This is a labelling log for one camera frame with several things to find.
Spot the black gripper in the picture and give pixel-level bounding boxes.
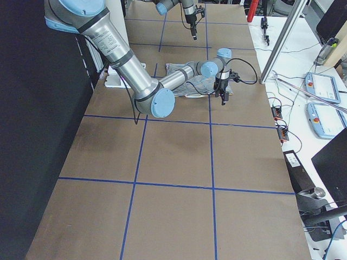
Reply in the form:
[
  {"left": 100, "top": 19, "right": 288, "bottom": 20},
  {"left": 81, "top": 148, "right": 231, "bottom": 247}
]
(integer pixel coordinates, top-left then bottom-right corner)
[
  {"left": 214, "top": 69, "right": 241, "bottom": 106},
  {"left": 183, "top": 4, "right": 204, "bottom": 41}
]

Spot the navy white striped polo shirt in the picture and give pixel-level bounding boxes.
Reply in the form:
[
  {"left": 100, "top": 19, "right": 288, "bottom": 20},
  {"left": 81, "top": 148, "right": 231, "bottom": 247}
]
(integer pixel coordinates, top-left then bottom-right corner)
[{"left": 165, "top": 61, "right": 234, "bottom": 99}]

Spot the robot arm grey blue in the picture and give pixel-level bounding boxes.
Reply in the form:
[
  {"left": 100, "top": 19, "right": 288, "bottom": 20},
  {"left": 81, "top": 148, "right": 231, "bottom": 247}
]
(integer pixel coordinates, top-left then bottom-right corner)
[
  {"left": 44, "top": 1, "right": 235, "bottom": 118},
  {"left": 152, "top": 0, "right": 205, "bottom": 41}
]

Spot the white reacher grabber stick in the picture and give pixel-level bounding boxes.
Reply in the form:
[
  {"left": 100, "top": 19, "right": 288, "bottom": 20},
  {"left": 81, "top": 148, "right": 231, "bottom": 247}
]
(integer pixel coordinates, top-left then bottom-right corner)
[{"left": 271, "top": 74, "right": 347, "bottom": 114}]

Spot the orange black connector box far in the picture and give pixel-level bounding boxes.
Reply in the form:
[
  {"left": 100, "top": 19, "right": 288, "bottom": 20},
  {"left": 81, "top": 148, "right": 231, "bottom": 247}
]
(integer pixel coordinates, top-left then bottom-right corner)
[{"left": 271, "top": 106, "right": 282, "bottom": 121}]

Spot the orange black connector box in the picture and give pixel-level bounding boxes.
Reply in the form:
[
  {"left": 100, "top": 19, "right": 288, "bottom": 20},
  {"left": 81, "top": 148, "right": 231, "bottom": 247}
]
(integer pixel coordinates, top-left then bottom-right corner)
[
  {"left": 271, "top": 106, "right": 282, "bottom": 121},
  {"left": 277, "top": 126, "right": 289, "bottom": 144}
]

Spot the red cylinder object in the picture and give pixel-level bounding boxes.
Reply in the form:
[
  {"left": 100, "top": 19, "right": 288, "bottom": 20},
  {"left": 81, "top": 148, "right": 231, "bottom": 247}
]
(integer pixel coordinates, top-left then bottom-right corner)
[{"left": 247, "top": 0, "right": 259, "bottom": 23}]

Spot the orange black connector box near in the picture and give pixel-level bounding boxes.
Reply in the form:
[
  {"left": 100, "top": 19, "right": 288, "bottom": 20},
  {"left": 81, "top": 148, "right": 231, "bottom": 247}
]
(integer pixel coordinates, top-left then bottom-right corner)
[{"left": 277, "top": 126, "right": 289, "bottom": 144}]

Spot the blue teach pendant far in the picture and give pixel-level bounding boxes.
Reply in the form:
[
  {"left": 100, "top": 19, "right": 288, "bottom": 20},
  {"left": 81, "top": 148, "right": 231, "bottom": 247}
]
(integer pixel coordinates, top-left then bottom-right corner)
[{"left": 304, "top": 72, "right": 341, "bottom": 104}]

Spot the blue teach pendant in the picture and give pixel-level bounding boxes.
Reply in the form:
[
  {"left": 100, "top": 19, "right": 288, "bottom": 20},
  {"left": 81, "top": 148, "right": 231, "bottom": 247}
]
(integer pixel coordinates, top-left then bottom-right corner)
[
  {"left": 304, "top": 72, "right": 341, "bottom": 104},
  {"left": 306, "top": 102, "right": 346, "bottom": 139}
]

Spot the blue teach pendant near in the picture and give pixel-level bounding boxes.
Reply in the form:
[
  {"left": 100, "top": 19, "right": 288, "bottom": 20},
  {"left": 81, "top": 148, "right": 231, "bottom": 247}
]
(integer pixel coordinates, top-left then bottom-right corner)
[{"left": 306, "top": 102, "right": 346, "bottom": 139}]

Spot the black flat box white label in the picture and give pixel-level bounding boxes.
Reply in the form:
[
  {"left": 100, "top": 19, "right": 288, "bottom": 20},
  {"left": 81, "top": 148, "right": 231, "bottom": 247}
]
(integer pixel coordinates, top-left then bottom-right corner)
[{"left": 283, "top": 150, "right": 315, "bottom": 193}]

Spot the small grey device green top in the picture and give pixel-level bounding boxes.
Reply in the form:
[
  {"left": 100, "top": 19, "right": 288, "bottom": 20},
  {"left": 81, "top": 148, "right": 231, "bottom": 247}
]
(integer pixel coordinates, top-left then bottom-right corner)
[{"left": 316, "top": 37, "right": 339, "bottom": 66}]

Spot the black monitor far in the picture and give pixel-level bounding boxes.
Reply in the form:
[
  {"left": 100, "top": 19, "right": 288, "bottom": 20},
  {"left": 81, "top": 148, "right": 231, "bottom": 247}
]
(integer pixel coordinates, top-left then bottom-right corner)
[{"left": 316, "top": 0, "right": 346, "bottom": 40}]

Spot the black monitor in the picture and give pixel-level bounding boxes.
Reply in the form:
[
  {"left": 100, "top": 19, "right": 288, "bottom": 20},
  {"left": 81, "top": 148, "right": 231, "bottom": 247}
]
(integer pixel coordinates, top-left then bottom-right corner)
[
  {"left": 316, "top": 0, "right": 346, "bottom": 40},
  {"left": 311, "top": 128, "right": 347, "bottom": 201}
]

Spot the black monitor near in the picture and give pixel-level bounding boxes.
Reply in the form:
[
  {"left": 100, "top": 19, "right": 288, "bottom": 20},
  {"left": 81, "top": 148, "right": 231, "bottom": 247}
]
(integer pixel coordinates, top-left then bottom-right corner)
[{"left": 311, "top": 128, "right": 347, "bottom": 201}]

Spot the silver round knob stand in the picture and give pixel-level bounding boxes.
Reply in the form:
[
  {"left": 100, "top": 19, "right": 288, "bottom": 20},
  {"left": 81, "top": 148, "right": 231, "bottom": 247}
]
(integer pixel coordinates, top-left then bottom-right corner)
[{"left": 298, "top": 187, "right": 326, "bottom": 200}]

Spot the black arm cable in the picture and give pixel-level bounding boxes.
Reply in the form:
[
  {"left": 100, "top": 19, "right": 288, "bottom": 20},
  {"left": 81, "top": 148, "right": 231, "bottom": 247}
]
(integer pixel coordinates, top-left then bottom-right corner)
[{"left": 187, "top": 58, "right": 258, "bottom": 97}]

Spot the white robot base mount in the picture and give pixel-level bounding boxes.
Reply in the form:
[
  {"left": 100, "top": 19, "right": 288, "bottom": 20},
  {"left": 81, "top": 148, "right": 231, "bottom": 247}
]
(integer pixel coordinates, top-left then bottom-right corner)
[{"left": 104, "top": 62, "right": 147, "bottom": 89}]

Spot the aluminium frame post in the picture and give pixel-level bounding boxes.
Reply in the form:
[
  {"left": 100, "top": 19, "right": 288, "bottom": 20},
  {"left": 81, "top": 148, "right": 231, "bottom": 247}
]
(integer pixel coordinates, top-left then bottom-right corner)
[{"left": 260, "top": 0, "right": 307, "bottom": 84}]

